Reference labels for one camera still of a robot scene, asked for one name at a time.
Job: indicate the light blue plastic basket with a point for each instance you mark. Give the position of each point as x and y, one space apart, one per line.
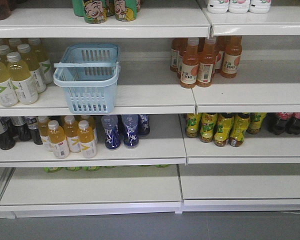
88 74

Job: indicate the blue sports drink bottle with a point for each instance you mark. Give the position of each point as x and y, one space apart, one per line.
143 124
130 123
110 126

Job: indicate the white middle left shelf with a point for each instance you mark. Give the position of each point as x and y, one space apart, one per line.
163 145

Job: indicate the white shelf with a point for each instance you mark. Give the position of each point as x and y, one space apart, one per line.
283 19
31 192
240 187
56 18
261 148
163 145
262 84
143 87

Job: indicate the yellow lemon tea bottle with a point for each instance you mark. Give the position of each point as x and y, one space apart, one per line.
208 122
241 124
192 124
225 122
256 121

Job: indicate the orange vitamin drink bottle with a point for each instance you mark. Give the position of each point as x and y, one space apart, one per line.
44 132
86 139
70 127
58 140

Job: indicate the orange C100 juice bottle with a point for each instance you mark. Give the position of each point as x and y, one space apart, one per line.
232 56
190 64
206 63

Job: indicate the white bottom left shelf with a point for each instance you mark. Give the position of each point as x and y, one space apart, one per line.
31 192

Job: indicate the white upper left shelf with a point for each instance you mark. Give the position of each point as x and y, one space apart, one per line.
143 87

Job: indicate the white top left shelf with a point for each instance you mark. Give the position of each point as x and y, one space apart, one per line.
56 18

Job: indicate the green cartoon tea bottle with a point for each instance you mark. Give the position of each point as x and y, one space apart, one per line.
94 11
125 10

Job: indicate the white middle right shelf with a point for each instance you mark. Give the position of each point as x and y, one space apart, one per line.
261 148

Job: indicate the dark tea bottle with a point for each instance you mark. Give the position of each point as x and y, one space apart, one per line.
21 126
6 140
33 126

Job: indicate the white bottom right shelf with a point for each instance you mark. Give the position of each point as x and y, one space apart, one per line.
240 187

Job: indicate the plastic cola bottle red label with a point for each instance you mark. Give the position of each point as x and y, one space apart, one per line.
293 126
278 122

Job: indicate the white upper right shelf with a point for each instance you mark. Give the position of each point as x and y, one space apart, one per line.
262 84

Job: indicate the white peach drink bottle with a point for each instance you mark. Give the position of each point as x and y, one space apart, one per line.
217 6
239 6
259 6

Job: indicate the white top right shelf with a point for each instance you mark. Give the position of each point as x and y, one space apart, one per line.
283 19

